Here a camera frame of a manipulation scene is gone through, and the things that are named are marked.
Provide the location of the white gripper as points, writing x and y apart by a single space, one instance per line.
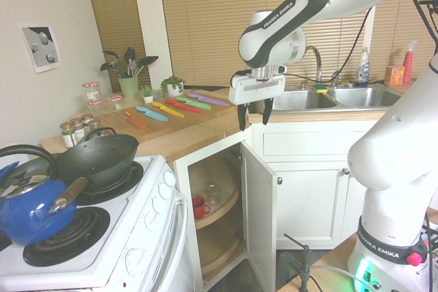
256 89

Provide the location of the white corner cabinet door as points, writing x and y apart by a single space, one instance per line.
258 210

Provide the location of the white kitchen base cabinet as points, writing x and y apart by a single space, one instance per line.
301 141

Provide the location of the white under-sink cabinet door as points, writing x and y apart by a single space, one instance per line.
308 203

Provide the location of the purple knife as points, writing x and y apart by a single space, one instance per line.
208 100

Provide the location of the green knife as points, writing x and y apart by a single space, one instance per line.
195 103

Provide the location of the wooden cutting board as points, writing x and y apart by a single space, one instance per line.
191 121

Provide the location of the yellow green sponge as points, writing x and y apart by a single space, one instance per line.
321 88

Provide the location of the red knife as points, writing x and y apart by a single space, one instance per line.
183 105

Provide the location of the chrome faucet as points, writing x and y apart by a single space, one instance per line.
318 63

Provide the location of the bushy plant in white pot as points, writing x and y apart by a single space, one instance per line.
172 87

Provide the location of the yellow knife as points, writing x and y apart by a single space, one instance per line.
168 109

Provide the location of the chrome sink sprayer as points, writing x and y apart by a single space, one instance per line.
335 78

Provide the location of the wooden lazy susan shelf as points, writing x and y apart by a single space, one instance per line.
224 199
222 254

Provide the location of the clear glass jar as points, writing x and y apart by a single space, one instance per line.
213 195

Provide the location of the blue knife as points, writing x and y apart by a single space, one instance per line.
152 113

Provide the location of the stainless steel double sink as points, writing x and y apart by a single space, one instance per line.
359 98

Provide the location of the small plant in white pot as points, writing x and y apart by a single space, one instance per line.
148 95

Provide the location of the wide wooden window blind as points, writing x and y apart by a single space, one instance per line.
205 15

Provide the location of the red mug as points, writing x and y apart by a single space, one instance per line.
198 208

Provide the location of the clear dish soap bottle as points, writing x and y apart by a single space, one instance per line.
362 69

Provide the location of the orange knife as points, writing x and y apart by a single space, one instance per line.
137 121

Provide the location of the black slotted turner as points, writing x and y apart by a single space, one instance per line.
148 60

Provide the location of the green utensil holder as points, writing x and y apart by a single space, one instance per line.
128 87

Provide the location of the black spatula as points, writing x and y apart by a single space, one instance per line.
130 56

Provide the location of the short jar red checkered lid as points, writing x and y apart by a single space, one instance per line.
95 107
114 103

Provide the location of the orange cardboard box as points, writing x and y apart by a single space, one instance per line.
394 76

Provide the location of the black kitchen spoon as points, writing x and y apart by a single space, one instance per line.
106 65
110 54

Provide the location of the spice jar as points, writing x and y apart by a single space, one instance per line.
96 124
88 120
67 136
78 129

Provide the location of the black table clamp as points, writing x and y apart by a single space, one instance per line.
304 264

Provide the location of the pink spray bottle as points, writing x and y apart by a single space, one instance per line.
409 63

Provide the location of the tall jar red checkered lid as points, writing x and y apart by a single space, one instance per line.
91 92

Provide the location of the white electric stove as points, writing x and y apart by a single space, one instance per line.
143 237

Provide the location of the narrow wooden window blind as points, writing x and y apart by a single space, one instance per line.
113 15

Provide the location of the blue kettle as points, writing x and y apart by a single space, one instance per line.
27 216

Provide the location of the grey wall print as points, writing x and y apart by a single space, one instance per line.
41 49

